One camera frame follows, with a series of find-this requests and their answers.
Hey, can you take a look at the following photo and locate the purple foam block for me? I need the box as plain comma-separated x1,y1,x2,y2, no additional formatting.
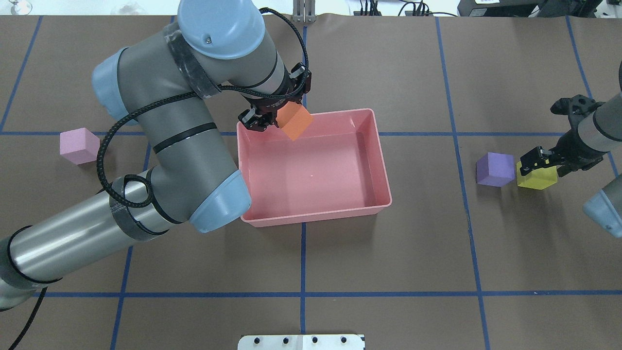
476,152,516,188

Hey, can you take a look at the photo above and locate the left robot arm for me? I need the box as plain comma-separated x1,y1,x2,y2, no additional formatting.
1,0,311,312

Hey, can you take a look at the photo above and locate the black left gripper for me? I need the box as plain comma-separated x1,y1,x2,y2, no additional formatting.
238,63,311,132

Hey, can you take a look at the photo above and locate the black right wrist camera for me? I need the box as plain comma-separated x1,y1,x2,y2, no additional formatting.
550,94,605,129

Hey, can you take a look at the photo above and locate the pink plastic bin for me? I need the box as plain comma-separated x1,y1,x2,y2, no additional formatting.
236,108,393,228

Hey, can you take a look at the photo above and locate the orange foam block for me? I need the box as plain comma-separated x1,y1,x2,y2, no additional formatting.
276,102,314,141

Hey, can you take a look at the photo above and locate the pink foam block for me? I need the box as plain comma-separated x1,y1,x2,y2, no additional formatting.
59,128,101,165

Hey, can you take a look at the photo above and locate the yellow foam block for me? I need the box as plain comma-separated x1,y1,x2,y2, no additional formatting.
516,161,558,190

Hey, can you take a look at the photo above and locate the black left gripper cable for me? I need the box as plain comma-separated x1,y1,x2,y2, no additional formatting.
96,7,310,223

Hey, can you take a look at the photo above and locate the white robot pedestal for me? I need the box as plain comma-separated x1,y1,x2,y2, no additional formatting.
237,334,366,350

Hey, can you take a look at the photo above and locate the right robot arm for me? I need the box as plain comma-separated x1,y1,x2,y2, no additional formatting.
518,90,622,238

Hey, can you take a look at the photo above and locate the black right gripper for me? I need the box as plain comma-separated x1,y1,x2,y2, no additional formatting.
519,131,605,177

